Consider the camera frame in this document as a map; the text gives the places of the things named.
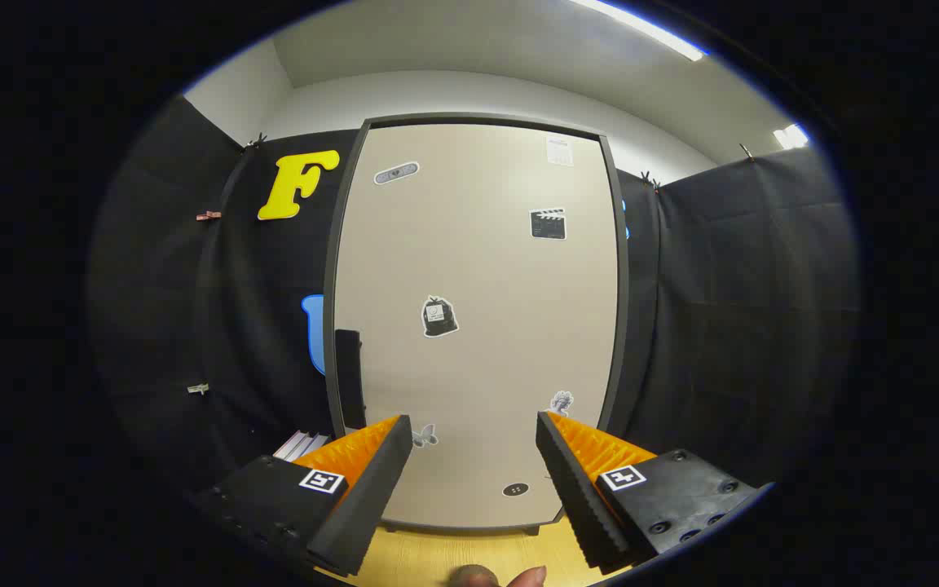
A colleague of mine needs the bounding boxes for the black backdrop cloth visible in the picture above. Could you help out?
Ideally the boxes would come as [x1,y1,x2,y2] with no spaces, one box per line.
[86,94,857,490]

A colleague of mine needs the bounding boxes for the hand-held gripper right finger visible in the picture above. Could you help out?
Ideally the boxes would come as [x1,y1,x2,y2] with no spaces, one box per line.
[536,411,774,570]

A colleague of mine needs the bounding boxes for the long ceiling light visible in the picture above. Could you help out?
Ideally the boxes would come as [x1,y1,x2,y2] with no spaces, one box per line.
[571,0,707,62]

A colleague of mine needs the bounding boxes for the beige shoe cabinet door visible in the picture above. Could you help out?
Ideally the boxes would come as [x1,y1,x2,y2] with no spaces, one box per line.
[333,122,621,529]

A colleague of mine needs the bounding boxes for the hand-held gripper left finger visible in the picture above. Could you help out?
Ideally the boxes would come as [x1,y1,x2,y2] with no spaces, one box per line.
[192,414,413,578]

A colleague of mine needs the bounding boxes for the white book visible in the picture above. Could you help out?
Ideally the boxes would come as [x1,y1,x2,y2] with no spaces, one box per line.
[272,430,313,460]

